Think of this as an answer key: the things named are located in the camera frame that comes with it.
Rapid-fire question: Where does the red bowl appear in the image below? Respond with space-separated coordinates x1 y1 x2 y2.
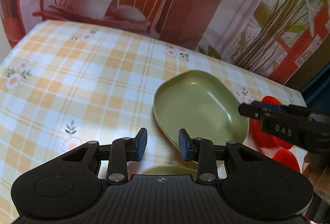
272 149 300 173
248 95 295 150

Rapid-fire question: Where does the green plate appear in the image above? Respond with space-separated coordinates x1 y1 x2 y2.
140 165 197 179
153 70 248 149

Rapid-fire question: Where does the teal curtain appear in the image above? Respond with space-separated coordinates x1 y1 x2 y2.
300 63 330 114

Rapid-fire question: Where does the checkered floral tablecloth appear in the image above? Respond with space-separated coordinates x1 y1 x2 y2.
1 21 305 223

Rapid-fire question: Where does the printed room backdrop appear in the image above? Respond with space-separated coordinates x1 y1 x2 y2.
1 0 329 84

